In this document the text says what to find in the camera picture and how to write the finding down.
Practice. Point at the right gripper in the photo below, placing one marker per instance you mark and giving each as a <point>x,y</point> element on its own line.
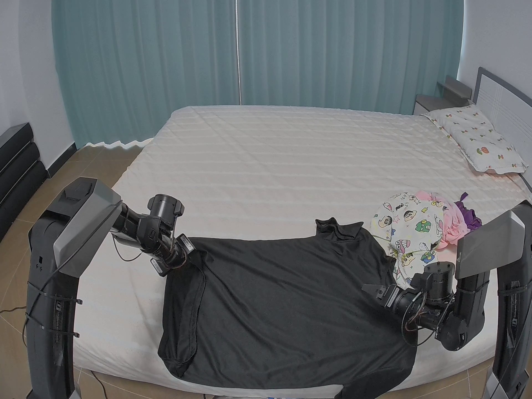
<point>390,299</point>

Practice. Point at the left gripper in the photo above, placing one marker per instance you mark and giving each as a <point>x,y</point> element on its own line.
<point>188,244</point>

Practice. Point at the black T-shirt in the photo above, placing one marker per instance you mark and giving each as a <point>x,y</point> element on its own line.
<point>291,297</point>

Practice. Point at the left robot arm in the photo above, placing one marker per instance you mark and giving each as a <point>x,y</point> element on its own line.
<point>79,227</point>

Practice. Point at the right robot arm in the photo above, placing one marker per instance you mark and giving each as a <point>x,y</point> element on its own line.
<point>486,247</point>

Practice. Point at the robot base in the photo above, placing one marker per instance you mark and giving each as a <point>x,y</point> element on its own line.
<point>249,397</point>

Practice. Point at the white printed pyjama top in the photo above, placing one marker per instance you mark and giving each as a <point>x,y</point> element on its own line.
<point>407,222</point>

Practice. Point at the pink garment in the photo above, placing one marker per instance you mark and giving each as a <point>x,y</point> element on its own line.
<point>451,227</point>

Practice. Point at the purple garment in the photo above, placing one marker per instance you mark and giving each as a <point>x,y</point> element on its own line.
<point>471,220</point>

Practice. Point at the bed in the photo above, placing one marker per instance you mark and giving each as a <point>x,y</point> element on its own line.
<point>291,160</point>

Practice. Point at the white printed pillow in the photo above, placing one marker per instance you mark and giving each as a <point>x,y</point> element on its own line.
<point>478,139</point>

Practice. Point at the black chest of drawers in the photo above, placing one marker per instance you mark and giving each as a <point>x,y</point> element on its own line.
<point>18,168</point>

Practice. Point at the grey bedside table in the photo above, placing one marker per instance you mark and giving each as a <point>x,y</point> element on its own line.
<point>428,102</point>

